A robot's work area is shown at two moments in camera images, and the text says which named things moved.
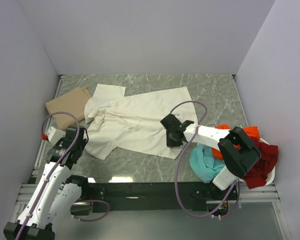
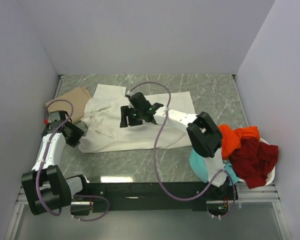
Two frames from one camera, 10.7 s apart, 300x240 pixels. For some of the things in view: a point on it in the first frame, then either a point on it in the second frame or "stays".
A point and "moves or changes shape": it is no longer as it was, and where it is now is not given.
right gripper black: x=170 y=144 → x=125 y=112
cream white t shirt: x=113 y=119 moves or changes shape
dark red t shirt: x=258 y=175 stays
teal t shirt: x=203 y=163 stays
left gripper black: x=83 y=143 → x=78 y=133
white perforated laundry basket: x=273 y=172 stays
